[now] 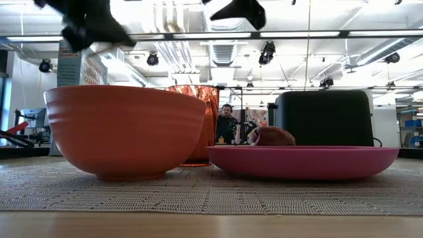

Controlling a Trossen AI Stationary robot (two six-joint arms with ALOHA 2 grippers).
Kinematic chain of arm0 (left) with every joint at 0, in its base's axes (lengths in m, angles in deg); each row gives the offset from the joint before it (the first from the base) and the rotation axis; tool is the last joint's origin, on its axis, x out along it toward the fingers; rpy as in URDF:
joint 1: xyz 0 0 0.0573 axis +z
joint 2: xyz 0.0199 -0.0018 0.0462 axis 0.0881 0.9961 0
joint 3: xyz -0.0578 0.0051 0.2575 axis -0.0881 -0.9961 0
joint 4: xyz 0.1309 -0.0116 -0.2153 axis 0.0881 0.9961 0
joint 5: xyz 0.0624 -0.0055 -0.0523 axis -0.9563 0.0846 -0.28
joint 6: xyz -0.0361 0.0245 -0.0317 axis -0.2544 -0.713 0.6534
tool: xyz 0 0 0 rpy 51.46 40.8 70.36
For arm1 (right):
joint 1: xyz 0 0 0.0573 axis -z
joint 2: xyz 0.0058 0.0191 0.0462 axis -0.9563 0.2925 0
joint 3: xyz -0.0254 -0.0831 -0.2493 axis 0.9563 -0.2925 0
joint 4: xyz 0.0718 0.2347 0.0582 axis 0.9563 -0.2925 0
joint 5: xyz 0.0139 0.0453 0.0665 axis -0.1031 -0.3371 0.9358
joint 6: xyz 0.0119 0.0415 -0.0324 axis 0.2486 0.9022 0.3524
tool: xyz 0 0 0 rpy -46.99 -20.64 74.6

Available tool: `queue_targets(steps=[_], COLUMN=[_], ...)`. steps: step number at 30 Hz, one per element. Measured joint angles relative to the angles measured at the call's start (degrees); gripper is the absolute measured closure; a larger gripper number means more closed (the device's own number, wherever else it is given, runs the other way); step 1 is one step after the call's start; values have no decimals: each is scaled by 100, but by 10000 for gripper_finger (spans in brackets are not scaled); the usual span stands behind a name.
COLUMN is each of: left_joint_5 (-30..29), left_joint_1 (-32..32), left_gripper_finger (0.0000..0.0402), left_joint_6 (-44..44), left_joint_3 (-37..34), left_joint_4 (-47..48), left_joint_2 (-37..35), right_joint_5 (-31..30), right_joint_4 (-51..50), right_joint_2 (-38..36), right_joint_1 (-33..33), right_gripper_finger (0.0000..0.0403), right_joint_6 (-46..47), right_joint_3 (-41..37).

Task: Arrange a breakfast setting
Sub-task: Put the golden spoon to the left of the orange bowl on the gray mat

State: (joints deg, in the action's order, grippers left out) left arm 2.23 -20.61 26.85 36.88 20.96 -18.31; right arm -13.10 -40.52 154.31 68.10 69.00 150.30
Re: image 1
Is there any pink plate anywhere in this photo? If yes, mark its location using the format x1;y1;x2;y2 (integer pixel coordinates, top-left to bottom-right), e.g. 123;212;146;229
206;145;401;182

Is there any black slanted bar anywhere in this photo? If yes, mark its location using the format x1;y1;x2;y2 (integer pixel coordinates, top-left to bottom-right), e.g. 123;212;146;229
0;130;36;149

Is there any person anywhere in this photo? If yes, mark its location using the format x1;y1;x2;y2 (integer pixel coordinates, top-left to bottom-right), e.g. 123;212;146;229
215;103;239;145

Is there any black overhead beam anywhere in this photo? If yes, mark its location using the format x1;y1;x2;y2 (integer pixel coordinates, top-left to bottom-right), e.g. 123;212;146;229
0;28;423;42

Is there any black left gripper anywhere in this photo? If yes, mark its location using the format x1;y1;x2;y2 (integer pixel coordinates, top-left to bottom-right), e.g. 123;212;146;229
32;0;137;53

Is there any floral patterned banner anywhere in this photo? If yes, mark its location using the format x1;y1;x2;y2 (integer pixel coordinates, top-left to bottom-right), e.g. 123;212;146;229
246;108;269;133

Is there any grey background monitor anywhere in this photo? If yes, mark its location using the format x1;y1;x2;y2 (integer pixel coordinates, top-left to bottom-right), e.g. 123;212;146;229
15;107;47;143

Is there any black overhead camera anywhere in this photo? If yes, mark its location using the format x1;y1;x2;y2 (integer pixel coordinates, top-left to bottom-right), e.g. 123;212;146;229
258;41;277;66

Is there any red slanted bar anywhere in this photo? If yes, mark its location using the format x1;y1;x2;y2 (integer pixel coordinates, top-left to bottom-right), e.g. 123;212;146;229
3;121;30;135

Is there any cinnamon squares cereal box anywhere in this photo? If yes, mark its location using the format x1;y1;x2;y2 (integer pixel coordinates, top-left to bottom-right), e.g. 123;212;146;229
48;41;109;157

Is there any black background robot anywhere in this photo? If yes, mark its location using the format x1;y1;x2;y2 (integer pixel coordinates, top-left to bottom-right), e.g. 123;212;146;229
231;119;258;145

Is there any black toaster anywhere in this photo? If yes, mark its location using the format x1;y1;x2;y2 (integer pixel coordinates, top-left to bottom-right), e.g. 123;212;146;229
267;89;376;147

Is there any orange bowl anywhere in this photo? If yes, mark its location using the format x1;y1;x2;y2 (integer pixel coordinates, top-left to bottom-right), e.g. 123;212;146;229
43;85;208;182

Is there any orange patterned glass tumbler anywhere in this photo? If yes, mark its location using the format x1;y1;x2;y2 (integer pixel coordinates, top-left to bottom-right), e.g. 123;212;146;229
167;84;221;167

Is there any grey woven placemat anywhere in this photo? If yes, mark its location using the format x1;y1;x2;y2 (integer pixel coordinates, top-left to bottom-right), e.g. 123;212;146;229
0;161;423;217

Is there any brown toast slice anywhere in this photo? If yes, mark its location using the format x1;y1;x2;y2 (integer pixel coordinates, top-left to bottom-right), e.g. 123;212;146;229
254;126;297;147

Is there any background storage shelf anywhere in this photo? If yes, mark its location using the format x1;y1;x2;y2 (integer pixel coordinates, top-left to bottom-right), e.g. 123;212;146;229
398;108;423;149

